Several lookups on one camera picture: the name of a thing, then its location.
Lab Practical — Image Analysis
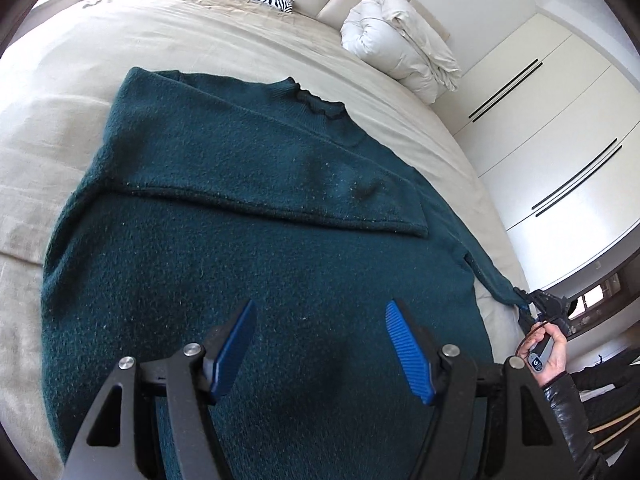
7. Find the dark teal knit sweater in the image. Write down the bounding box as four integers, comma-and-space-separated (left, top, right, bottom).
41, 67, 516, 479

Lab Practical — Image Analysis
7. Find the person's right hand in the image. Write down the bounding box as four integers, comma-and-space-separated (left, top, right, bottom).
516, 322, 567, 388

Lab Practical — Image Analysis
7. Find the dark wooden shelf niche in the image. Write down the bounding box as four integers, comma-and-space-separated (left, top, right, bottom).
568, 258, 639, 339

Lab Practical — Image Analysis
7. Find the black leather jacket sleeve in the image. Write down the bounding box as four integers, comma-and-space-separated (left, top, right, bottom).
542, 372, 610, 480

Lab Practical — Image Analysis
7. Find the folded white duvet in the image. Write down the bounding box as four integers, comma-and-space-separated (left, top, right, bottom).
341, 0, 461, 105

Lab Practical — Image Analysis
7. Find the beige bed sheet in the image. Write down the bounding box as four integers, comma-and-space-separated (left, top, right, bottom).
1, 0, 526, 479

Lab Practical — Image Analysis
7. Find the white wardrobe with black handles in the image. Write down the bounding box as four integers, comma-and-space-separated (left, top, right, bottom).
434, 14, 639, 288

